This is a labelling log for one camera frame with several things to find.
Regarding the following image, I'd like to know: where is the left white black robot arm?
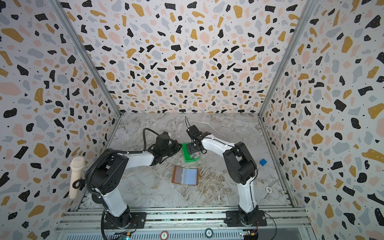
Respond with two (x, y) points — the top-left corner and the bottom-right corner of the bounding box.
(85, 128), (183, 229)

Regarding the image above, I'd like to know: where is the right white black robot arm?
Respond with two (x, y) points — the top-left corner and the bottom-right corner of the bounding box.
(187, 125), (267, 227)

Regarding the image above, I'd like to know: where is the aluminium mounting rail frame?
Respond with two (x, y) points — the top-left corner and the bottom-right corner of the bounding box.
(52, 206), (316, 240)

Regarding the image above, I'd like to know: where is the small blue cube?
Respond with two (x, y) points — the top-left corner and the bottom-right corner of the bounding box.
(260, 159), (267, 166)

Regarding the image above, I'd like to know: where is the beige foam microphone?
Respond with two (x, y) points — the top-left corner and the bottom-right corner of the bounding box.
(69, 157), (86, 200)

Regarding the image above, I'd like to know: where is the brown leather card holder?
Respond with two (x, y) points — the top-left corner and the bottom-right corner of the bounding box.
(172, 166), (199, 186)

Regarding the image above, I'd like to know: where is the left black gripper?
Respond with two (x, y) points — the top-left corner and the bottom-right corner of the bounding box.
(162, 139), (184, 158)

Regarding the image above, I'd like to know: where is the green plastic card tray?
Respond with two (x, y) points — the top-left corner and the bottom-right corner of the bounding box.
(182, 144), (200, 163)

